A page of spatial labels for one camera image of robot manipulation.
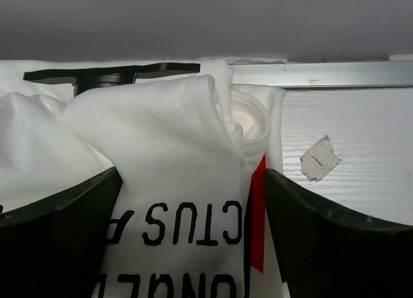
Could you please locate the folded white printed t-shirt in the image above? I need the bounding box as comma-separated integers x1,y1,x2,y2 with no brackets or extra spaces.
1,60,285,297

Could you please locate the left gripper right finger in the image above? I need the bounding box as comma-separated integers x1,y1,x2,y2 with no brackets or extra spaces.
264,169,412,297

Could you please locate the white paper tape scrap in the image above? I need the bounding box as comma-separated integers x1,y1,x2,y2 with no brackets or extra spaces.
300,135,342,182

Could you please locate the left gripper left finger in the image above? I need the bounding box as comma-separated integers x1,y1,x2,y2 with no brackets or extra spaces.
1,168,122,297

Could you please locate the white cartoon print t-shirt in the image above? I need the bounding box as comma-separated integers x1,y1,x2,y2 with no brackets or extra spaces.
62,75,245,297

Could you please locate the aluminium table edge rail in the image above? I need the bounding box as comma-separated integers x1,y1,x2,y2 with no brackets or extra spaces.
233,61,412,90

